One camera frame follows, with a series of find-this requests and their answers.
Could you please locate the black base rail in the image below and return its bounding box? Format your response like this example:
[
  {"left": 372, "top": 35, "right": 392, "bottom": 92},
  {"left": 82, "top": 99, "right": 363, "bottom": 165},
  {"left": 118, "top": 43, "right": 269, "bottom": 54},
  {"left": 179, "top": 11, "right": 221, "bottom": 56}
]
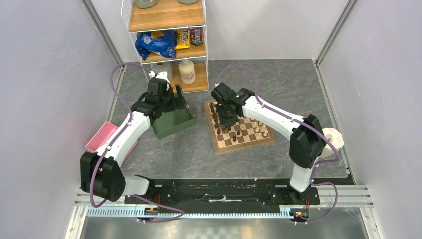
[{"left": 144, "top": 178, "right": 321, "bottom": 214}]

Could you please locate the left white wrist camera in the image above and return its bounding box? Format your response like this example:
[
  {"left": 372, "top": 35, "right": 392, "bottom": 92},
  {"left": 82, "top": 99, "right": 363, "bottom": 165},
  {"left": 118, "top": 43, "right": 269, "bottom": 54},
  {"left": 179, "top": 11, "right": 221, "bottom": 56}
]
[{"left": 148, "top": 71, "right": 170, "bottom": 89}]

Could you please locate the yellow candy bag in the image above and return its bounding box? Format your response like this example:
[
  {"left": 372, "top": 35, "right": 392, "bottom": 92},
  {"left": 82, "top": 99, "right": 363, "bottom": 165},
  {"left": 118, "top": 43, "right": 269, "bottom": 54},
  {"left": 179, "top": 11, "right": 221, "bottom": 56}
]
[{"left": 175, "top": 29, "right": 190, "bottom": 50}]

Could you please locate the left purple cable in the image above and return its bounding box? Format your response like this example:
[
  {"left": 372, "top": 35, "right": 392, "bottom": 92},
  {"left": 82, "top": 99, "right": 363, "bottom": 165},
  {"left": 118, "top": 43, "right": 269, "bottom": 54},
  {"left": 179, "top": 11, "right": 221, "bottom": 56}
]
[{"left": 89, "top": 62, "right": 185, "bottom": 224}]

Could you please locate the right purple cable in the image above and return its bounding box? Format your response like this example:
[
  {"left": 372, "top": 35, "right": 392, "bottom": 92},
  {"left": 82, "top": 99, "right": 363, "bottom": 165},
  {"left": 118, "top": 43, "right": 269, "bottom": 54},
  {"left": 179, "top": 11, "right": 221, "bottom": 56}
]
[{"left": 215, "top": 65, "right": 342, "bottom": 226}]

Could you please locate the blue snack bag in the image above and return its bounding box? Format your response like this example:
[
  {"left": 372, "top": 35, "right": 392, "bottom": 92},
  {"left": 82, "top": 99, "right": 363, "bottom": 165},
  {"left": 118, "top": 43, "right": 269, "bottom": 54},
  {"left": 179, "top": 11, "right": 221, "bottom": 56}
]
[{"left": 135, "top": 30, "right": 176, "bottom": 60}]

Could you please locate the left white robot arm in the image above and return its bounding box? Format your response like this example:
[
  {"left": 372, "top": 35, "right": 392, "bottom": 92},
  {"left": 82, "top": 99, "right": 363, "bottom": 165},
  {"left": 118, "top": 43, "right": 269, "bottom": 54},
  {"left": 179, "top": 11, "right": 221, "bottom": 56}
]
[{"left": 80, "top": 77, "right": 187, "bottom": 207}]

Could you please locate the cream lotion bottle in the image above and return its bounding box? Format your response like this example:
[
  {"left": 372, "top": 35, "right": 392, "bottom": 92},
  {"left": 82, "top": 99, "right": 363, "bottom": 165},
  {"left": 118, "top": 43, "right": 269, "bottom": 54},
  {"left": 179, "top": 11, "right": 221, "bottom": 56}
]
[{"left": 179, "top": 59, "right": 196, "bottom": 85}]

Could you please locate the wooden chess board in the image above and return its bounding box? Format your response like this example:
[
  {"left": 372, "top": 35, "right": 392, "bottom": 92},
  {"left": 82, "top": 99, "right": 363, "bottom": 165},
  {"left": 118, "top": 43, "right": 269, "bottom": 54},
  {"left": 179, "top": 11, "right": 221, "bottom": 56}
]
[{"left": 203, "top": 100, "right": 276, "bottom": 154}]

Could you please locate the brown candy bag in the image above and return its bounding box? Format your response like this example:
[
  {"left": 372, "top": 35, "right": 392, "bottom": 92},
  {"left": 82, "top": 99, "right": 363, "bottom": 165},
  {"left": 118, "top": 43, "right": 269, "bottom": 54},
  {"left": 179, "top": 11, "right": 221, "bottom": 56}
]
[{"left": 189, "top": 27, "right": 204, "bottom": 46}]

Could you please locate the white paper roll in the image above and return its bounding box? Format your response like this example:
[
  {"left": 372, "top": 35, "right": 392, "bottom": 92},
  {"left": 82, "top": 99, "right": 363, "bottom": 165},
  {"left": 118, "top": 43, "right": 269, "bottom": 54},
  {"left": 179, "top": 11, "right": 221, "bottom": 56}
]
[{"left": 321, "top": 128, "right": 344, "bottom": 158}]

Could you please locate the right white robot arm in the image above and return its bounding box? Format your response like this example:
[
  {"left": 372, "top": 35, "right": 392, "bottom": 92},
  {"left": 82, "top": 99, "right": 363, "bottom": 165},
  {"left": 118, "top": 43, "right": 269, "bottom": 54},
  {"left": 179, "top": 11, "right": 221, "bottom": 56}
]
[{"left": 211, "top": 83, "right": 327, "bottom": 204}]

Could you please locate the green plastic tray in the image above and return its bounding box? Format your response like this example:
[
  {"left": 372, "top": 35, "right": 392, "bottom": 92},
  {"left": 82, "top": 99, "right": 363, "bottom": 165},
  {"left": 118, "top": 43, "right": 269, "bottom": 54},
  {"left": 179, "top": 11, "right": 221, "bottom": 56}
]
[{"left": 152, "top": 104, "right": 196, "bottom": 139}]

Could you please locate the pink plastic tray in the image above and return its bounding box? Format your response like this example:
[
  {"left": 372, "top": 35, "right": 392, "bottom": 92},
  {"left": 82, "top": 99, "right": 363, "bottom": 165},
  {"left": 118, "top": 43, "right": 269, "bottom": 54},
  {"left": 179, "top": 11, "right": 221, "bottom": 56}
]
[{"left": 80, "top": 121, "right": 141, "bottom": 168}]

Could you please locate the purple cable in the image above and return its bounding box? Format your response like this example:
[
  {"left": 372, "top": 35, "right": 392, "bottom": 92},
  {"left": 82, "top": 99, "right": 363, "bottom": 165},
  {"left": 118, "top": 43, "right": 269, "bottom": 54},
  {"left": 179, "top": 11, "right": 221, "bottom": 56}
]
[
  {"left": 215, "top": 65, "right": 342, "bottom": 226},
  {"left": 89, "top": 62, "right": 185, "bottom": 224}
]

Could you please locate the white wire wooden shelf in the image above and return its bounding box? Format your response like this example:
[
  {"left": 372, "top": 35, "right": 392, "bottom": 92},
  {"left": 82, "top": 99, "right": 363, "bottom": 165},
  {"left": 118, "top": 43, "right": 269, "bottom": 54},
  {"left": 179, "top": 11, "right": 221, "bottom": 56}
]
[{"left": 121, "top": 0, "right": 209, "bottom": 92}]

